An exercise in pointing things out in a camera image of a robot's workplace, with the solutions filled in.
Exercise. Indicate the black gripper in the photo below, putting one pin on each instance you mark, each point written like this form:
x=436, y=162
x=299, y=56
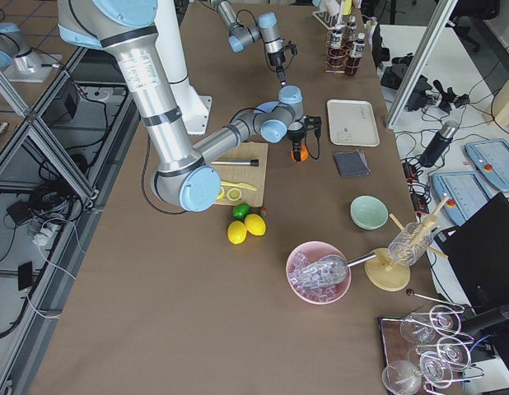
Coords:
x=295, y=137
x=276, y=60

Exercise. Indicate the orange mandarin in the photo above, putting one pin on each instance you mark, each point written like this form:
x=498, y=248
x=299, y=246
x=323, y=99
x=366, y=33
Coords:
x=299, y=153

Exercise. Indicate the blue plate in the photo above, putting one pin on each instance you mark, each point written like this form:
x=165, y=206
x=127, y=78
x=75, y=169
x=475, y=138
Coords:
x=266, y=107

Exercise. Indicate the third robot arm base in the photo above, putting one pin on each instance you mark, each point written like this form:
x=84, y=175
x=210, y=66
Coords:
x=18, y=60

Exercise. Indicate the steel muddler black tip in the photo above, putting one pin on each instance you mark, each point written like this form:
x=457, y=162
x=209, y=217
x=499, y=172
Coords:
x=252, y=162

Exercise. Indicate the wooden cutting board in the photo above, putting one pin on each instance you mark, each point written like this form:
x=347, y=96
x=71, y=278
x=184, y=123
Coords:
x=252, y=175

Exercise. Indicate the grey folded cloth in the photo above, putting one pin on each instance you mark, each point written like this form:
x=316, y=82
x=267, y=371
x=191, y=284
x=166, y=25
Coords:
x=351, y=164

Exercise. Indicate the tea bottle top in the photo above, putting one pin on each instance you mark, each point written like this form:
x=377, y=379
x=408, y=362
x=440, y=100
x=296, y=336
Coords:
x=335, y=55

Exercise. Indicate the tea bottle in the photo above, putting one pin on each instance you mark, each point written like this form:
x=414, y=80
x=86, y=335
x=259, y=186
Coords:
x=335, y=55
x=355, y=54
x=350, y=32

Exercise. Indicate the cream rabbit tray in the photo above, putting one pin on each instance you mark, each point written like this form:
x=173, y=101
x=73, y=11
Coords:
x=352, y=123

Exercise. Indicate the tea bottle lower middle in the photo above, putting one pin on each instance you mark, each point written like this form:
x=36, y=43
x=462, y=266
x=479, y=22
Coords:
x=355, y=54

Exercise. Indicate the thin lemon slice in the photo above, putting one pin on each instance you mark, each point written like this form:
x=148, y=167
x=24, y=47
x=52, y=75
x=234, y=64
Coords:
x=234, y=194

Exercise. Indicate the tea bottle lower outer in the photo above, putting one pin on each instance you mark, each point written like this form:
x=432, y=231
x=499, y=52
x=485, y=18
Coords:
x=350, y=32

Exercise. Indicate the green lime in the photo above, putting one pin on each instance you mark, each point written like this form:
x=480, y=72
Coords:
x=240, y=211

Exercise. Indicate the yellow plastic knife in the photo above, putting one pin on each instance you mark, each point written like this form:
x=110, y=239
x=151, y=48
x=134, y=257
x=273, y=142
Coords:
x=239, y=185

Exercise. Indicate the yellow lemon far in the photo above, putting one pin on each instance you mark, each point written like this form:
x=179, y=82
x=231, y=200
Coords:
x=255, y=224

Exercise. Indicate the yellow lemon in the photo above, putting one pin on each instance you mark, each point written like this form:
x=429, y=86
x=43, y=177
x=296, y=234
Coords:
x=255, y=224
x=236, y=232

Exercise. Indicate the thick lemon half slice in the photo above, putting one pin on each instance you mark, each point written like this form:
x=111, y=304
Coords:
x=221, y=194

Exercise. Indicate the pink cup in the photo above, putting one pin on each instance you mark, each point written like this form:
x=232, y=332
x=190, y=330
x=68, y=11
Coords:
x=332, y=7

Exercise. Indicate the green bowl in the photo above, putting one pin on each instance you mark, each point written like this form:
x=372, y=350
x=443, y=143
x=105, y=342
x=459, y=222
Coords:
x=368, y=212

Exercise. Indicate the yellow lemon near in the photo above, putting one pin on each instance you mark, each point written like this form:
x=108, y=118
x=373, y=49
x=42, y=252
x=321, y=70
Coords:
x=236, y=232

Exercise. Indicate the pink bowl with ice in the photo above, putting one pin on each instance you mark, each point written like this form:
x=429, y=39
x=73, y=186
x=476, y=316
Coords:
x=313, y=274

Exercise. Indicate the steel ice scoop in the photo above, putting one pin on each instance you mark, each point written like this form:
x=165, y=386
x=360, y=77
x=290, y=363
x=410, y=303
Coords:
x=333, y=269

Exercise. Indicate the clear glass mug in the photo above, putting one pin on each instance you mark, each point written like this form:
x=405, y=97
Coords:
x=410, y=244

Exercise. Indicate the wooden stand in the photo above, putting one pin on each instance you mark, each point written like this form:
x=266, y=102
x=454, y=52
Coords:
x=388, y=275

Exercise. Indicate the black bottle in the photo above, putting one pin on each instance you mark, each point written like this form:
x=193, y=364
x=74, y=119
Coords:
x=441, y=140

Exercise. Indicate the teach pendant near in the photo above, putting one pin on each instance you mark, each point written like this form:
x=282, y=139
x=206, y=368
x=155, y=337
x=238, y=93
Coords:
x=466, y=191

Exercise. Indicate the teach pendant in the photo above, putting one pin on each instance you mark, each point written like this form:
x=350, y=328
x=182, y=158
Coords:
x=491, y=158
x=466, y=191

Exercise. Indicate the teach pendant far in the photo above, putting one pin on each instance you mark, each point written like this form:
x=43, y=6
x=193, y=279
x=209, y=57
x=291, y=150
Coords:
x=491, y=158

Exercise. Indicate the wine glass on tray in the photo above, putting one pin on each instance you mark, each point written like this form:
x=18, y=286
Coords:
x=401, y=378

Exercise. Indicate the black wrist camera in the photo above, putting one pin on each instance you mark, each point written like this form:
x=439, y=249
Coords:
x=313, y=124

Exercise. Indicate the copper wire bottle rack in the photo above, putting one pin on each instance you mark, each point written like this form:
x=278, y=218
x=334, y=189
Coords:
x=344, y=49

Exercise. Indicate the white wire cup rack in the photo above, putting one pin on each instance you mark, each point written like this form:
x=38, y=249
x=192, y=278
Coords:
x=329, y=22

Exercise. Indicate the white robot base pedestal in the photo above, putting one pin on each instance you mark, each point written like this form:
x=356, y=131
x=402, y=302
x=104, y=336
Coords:
x=195, y=108

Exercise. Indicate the aluminium frame post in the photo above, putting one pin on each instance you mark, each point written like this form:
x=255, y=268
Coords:
x=437, y=23

